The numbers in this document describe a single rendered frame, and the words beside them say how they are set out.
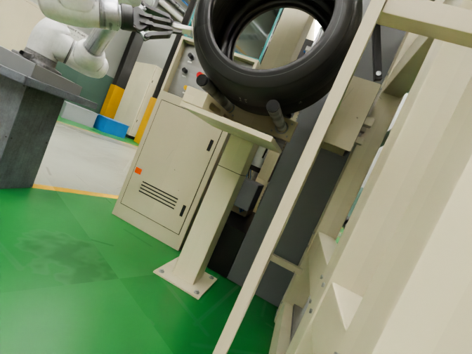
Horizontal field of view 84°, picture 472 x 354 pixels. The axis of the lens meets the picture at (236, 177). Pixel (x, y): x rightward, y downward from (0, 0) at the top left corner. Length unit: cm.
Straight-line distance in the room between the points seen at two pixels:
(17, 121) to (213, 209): 116
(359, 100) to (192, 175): 100
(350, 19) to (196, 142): 106
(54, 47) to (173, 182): 100
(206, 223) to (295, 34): 100
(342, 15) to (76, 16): 79
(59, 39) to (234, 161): 122
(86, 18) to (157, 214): 116
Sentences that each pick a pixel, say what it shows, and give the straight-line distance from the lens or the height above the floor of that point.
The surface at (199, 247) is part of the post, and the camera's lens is 138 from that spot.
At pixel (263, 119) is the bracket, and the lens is 127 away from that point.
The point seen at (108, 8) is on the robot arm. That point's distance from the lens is 101.
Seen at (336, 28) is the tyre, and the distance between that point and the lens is 99.
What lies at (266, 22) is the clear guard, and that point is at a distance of 184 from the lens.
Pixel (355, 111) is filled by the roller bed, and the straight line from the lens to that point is 123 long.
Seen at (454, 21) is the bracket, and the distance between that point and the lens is 48.
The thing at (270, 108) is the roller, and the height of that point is 89.
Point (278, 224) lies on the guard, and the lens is 38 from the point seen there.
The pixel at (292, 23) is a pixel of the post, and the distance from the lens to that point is 146.
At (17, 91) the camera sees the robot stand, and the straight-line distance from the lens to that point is 186.
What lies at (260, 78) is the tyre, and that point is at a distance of 93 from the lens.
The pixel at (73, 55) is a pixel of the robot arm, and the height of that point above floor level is 86.
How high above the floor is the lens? 70
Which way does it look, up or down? 4 degrees down
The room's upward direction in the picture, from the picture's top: 23 degrees clockwise
